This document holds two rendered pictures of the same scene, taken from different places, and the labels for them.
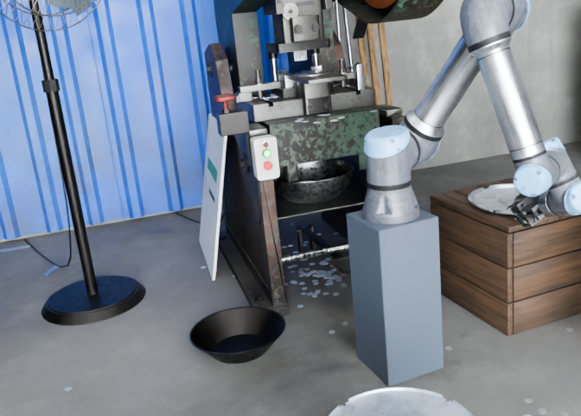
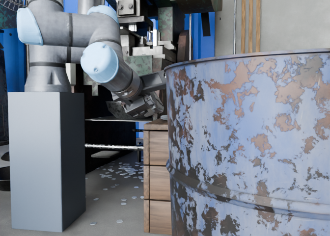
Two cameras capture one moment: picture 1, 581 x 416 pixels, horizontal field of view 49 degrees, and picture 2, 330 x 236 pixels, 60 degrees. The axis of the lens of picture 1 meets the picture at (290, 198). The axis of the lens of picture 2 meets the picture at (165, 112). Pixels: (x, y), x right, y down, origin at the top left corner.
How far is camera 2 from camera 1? 160 cm
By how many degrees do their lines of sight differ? 33
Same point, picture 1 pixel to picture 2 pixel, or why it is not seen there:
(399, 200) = (35, 74)
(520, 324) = (157, 225)
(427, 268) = (48, 135)
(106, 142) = not seen: hidden behind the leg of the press
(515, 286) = (151, 184)
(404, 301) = (26, 157)
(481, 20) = not seen: outside the picture
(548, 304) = not seen: hidden behind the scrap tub
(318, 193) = (120, 110)
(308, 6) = not seen: outside the picture
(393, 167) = (33, 47)
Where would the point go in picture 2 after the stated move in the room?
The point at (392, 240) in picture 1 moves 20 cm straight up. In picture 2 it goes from (18, 103) to (16, 39)
